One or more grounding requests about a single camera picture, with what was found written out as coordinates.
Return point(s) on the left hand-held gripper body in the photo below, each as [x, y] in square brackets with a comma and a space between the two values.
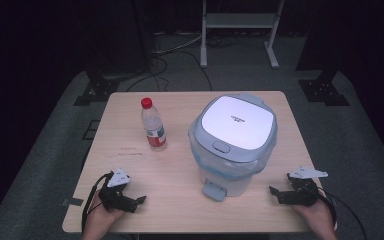
[115, 196]

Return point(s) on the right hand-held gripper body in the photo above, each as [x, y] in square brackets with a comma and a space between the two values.
[300, 193]

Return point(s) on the person's left hand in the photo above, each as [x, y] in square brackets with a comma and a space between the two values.
[104, 216]

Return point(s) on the person's right hand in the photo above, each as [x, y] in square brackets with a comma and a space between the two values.
[313, 215]

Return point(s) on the grey tape strip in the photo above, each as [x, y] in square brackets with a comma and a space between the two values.
[72, 202]

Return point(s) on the clear plastic bin liner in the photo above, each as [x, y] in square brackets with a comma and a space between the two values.
[210, 164]

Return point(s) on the clear red-capped plastic bottle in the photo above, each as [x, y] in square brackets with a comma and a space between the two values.
[153, 128]

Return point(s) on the grey-blue pedal trash can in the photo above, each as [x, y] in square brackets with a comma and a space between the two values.
[238, 123]

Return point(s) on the black floor stand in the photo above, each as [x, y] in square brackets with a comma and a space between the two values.
[323, 90]
[100, 88]

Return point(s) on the white metal stand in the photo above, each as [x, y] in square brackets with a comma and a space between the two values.
[240, 20]

